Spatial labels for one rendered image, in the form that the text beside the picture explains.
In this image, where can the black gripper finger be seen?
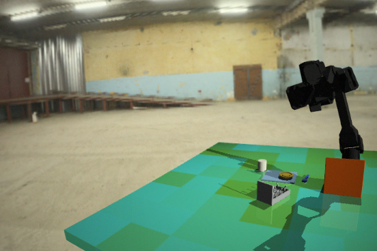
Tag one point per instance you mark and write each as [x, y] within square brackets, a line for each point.
[344, 78]
[303, 93]

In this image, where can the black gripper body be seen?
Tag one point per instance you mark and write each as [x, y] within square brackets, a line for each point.
[322, 90]

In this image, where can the white cylinder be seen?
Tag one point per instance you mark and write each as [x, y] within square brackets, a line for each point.
[261, 165]

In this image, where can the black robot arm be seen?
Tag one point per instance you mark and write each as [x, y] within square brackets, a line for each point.
[349, 135]

